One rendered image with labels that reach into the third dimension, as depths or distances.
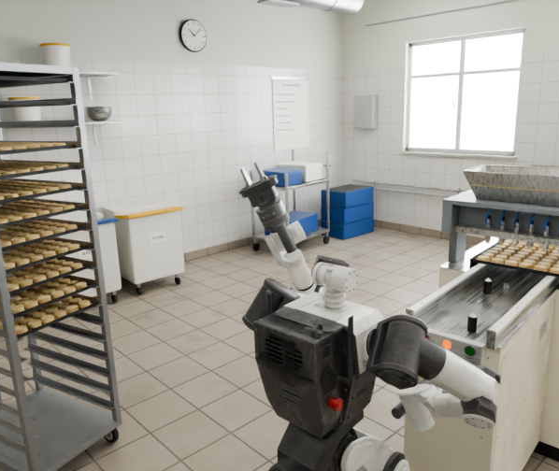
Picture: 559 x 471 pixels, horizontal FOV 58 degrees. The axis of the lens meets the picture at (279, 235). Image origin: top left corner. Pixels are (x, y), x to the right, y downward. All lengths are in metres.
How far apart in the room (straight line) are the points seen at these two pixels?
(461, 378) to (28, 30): 4.40
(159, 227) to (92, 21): 1.94
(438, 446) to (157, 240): 3.25
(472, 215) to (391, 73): 4.36
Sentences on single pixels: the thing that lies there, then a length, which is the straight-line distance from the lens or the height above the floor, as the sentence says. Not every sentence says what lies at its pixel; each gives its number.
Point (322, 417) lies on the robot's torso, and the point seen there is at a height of 0.90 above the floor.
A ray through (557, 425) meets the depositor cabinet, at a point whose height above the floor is 0.20.
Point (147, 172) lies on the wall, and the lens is 5.31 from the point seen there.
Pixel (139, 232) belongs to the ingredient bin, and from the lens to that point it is 4.59.
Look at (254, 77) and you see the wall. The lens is 6.12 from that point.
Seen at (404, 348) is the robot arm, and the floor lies 1.09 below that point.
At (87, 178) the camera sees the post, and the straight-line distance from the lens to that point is 2.35.
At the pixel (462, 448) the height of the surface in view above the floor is 0.41.
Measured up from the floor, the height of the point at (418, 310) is 0.89.
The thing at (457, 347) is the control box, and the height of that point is 0.81.
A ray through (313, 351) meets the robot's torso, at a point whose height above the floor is 1.09.
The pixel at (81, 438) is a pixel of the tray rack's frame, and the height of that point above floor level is 0.15.
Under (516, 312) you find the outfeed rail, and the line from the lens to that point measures 1.98.
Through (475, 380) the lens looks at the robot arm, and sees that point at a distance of 1.32.
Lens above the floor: 1.63
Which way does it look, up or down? 14 degrees down
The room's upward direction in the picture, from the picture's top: 2 degrees counter-clockwise
